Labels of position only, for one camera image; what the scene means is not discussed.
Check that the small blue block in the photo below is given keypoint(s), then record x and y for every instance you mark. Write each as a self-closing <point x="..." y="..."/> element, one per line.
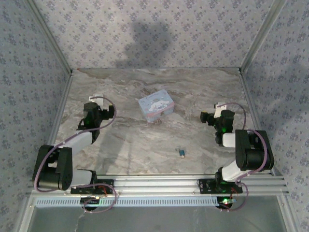
<point x="181" y="152"/>

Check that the aluminium table side rail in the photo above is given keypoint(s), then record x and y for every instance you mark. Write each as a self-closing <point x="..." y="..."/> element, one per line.
<point x="58" y="123"/>
<point x="256" y="120"/>

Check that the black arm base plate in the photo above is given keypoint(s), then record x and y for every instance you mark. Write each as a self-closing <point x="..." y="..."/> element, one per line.
<point x="205" y="186"/>
<point x="106" y="187"/>

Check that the pastel cartoon tin box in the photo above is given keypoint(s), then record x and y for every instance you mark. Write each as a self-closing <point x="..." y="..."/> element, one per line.
<point x="155" y="106"/>

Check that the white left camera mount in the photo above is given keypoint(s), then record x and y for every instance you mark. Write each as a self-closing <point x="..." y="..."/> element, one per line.
<point x="99" y="99"/>

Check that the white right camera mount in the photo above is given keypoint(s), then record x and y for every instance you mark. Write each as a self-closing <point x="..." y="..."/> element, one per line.
<point x="220" y="110"/>

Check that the aluminium front rail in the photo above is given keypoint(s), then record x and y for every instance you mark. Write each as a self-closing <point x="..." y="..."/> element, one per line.
<point x="157" y="184"/>

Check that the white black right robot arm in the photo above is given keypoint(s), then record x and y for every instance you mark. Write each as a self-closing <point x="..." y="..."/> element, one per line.
<point x="253" y="154"/>

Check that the aluminium corner post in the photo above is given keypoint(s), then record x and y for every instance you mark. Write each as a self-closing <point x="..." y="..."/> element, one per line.
<point x="262" y="36"/>
<point x="51" y="39"/>

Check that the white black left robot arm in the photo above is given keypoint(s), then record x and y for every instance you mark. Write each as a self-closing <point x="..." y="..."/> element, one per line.
<point x="82" y="141"/>

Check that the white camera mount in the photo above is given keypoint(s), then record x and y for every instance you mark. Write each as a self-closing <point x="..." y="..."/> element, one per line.
<point x="220" y="110"/>
<point x="99" y="99"/>

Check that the control board with LED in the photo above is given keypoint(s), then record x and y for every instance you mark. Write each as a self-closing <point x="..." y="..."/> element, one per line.
<point x="90" y="200"/>
<point x="225" y="201"/>

